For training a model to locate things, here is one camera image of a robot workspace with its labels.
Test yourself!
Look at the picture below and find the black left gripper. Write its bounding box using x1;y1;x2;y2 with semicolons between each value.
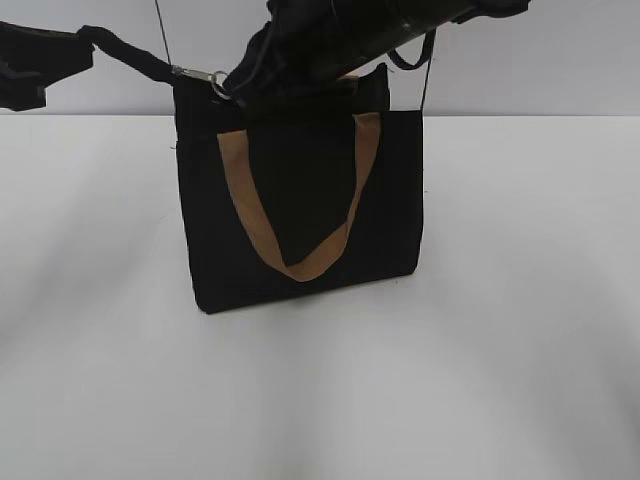
1;22;94;111

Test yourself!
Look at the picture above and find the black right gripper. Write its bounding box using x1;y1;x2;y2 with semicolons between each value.
223;1;310;108

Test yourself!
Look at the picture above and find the black strap with metal clasp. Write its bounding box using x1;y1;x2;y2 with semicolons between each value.
74;24;236;101

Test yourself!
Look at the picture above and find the black tote bag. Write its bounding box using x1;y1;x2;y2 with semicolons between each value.
173;64;423;314

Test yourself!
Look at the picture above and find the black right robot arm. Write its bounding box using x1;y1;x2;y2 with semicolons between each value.
222;0;529;109

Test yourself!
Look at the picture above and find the thin black left cable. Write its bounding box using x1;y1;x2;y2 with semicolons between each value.
153;0;174;69

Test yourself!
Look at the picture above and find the thin black cable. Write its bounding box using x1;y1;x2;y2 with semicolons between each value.
153;0;174;69
420;29;437;114

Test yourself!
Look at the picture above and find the thin black right cable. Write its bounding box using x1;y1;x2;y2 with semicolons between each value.
420;29;437;114

